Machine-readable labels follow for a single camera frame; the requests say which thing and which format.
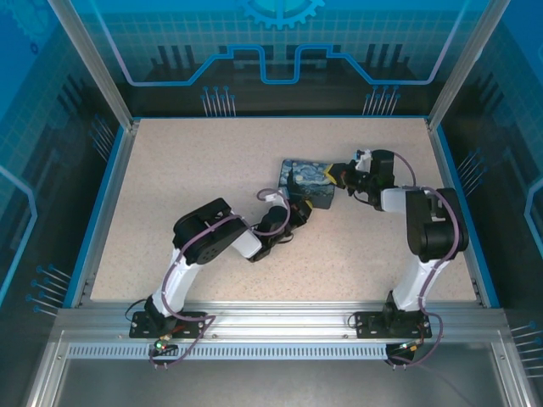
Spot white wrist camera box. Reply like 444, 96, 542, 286
352, 148, 374, 170
257, 188, 285, 205

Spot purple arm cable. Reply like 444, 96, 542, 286
383, 151, 462, 369
148, 190, 292, 370

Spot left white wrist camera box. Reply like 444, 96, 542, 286
257, 188, 285, 205

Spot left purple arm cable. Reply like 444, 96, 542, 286
148, 190, 292, 370

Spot aluminium front rail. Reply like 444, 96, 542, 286
54, 299, 508, 340

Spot aluminium side rail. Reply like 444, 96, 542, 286
70, 121, 141, 309
425, 118, 490, 307

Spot starry night tin box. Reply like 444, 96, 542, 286
277, 158, 339, 211

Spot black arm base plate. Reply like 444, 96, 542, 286
354, 311, 434, 340
129, 311, 208, 340

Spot aluminium frame post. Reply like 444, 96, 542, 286
425, 0, 513, 131
46, 0, 142, 131

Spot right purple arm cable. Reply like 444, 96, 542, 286
383, 151, 462, 369

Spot grey metal shelf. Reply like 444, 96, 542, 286
25, 330, 534, 407

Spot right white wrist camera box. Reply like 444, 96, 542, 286
352, 148, 374, 170

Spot slotted grey cable duct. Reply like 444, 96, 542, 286
67, 343, 389, 361

